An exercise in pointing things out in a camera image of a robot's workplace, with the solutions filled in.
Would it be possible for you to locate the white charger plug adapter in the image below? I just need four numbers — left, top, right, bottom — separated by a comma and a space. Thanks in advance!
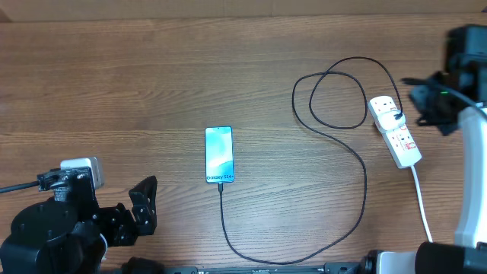
375, 110, 406, 133

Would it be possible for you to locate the blue Galaxy smartphone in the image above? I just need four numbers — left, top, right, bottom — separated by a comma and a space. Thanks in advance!
205, 126, 235, 183

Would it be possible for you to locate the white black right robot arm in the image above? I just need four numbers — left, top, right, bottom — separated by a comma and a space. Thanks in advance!
349, 24, 486, 273

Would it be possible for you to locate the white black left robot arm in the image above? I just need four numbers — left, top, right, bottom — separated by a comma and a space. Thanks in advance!
1, 167, 158, 274

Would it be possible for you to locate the white power strip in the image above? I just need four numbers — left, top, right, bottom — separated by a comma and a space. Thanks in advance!
368, 96, 422, 169

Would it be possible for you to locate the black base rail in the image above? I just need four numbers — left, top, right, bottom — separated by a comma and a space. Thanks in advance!
98, 256, 381, 274

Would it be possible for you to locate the black charger cable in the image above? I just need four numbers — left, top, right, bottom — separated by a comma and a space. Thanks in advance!
217, 56, 405, 266

